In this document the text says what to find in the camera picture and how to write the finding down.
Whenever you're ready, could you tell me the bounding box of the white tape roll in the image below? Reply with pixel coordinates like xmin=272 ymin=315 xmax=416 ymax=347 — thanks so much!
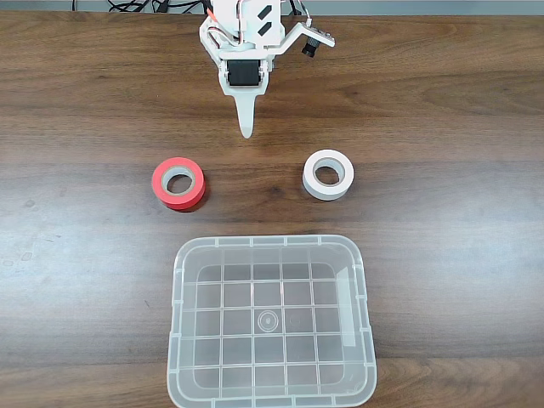
xmin=302 ymin=148 xmax=355 ymax=201

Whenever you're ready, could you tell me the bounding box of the clear plastic box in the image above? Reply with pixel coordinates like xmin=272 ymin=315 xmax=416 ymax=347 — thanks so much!
xmin=166 ymin=234 xmax=378 ymax=408

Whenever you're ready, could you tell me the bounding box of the red tape roll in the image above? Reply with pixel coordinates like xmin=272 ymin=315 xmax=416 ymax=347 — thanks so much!
xmin=151 ymin=156 xmax=208 ymax=213

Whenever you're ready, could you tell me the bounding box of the black camera on white bracket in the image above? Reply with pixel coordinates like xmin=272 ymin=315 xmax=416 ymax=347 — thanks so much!
xmin=271 ymin=20 xmax=337 ymax=60

